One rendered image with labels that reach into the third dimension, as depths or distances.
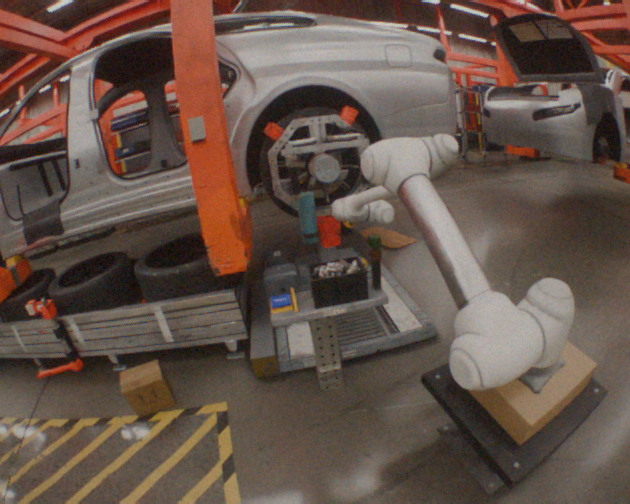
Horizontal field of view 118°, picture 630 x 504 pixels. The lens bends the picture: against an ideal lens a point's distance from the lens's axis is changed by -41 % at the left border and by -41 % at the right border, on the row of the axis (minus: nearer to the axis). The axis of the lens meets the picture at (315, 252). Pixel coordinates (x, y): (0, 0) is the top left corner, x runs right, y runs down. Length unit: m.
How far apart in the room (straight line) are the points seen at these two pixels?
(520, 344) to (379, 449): 0.70
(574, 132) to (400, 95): 2.04
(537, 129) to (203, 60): 3.02
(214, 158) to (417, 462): 1.35
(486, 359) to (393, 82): 1.61
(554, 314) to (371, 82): 1.53
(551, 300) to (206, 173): 1.21
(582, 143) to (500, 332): 2.92
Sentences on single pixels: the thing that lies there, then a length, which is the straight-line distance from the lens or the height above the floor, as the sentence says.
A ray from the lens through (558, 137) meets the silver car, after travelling 3.41.
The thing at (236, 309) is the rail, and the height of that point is 0.30.
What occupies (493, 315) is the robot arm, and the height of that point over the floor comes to 0.66.
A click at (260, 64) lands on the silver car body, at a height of 1.47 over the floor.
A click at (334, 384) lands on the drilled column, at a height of 0.04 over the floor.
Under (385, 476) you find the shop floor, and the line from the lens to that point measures 1.18.
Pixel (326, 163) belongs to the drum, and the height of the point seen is 0.88.
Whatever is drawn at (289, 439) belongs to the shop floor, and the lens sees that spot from 1.30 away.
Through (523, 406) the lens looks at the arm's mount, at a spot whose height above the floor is 0.40.
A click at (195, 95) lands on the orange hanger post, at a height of 1.27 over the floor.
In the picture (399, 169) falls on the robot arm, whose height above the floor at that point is 0.92.
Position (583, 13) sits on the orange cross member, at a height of 2.66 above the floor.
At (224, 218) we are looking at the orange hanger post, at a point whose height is 0.76.
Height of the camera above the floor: 1.06
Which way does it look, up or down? 22 degrees down
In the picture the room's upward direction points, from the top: 8 degrees counter-clockwise
